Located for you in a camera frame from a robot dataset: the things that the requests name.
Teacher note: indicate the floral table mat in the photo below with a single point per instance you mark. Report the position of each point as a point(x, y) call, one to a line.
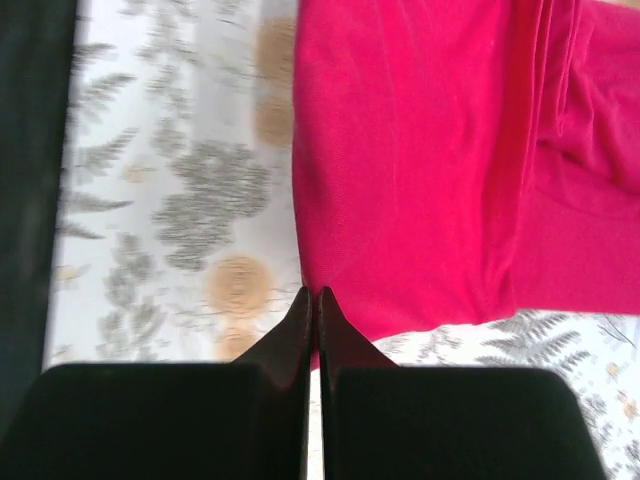
point(177, 236)

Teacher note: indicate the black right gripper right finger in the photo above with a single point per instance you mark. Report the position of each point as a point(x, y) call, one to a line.
point(384, 421)

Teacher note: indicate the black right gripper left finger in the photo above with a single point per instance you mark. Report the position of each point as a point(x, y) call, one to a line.
point(246, 419)

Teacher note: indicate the pink t shirt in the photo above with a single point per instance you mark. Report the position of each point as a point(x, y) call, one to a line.
point(457, 161)

